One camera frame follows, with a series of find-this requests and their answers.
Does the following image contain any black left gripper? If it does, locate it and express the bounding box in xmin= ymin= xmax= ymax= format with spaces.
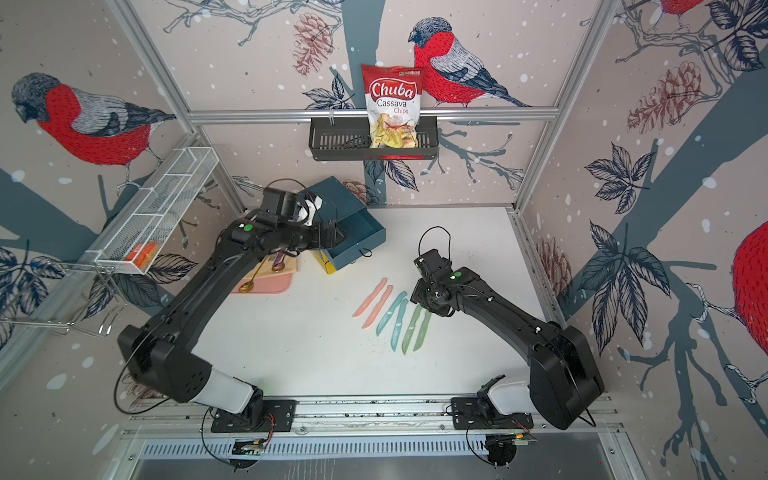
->
xmin=279 ymin=219 xmax=350 ymax=250

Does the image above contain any green fruit knife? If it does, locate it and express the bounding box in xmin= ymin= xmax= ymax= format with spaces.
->
xmin=413 ymin=310 xmax=432 ymax=351
xmin=401 ymin=304 xmax=423 ymax=355

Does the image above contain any yellow bottom drawer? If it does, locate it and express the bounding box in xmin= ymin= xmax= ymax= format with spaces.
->
xmin=312 ymin=250 xmax=336 ymax=275

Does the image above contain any teal top drawer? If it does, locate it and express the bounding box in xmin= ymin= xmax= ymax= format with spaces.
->
xmin=326 ymin=209 xmax=386 ymax=270

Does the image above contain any teal fruit knife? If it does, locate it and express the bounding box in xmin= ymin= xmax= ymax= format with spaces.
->
xmin=376 ymin=291 xmax=406 ymax=336
xmin=390 ymin=298 xmax=408 ymax=351

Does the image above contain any teal drawer cabinet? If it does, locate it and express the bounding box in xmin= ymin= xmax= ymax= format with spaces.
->
xmin=308 ymin=176 xmax=366 ymax=222

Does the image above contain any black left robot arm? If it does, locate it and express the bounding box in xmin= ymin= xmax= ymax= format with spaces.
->
xmin=118 ymin=187 xmax=345 ymax=425

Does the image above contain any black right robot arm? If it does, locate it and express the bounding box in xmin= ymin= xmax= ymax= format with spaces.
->
xmin=411 ymin=249 xmax=605 ymax=430

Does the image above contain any pink fruit knife right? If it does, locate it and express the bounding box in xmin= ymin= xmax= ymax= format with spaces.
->
xmin=362 ymin=285 xmax=393 ymax=329

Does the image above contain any pink fruit knife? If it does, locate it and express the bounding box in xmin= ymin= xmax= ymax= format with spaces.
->
xmin=362 ymin=285 xmax=393 ymax=329
xmin=352 ymin=277 xmax=388 ymax=318

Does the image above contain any pink fruit knife left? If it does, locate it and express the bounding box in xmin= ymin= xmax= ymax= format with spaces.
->
xmin=352 ymin=277 xmax=388 ymax=318

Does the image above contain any iridescent purple spoon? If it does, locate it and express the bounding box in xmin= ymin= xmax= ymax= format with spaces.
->
xmin=271 ymin=252 xmax=286 ymax=273

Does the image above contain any pink tray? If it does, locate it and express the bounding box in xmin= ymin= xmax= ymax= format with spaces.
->
xmin=231 ymin=267 xmax=298 ymax=294

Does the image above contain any gold cutlery piece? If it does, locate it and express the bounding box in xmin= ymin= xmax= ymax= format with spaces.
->
xmin=234 ymin=260 xmax=266 ymax=294

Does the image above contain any Chuba cassava chips bag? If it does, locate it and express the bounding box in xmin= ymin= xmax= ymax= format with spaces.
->
xmin=361 ymin=65 xmax=423 ymax=149

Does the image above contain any orange item in shelf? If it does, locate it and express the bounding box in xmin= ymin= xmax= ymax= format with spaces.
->
xmin=125 ymin=242 xmax=159 ymax=270

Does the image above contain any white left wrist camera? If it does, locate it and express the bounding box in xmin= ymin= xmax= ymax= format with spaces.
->
xmin=296 ymin=195 xmax=323 ymax=226

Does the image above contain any black wire wall basket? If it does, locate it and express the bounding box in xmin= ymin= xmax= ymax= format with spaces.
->
xmin=309 ymin=116 xmax=439 ymax=161

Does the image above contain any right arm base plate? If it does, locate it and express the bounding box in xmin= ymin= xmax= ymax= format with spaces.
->
xmin=448 ymin=396 xmax=534 ymax=431

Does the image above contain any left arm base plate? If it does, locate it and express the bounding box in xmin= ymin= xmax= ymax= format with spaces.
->
xmin=211 ymin=399 xmax=298 ymax=434

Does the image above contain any wire hook rack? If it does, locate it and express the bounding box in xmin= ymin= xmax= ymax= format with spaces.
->
xmin=1 ymin=259 xmax=128 ymax=337

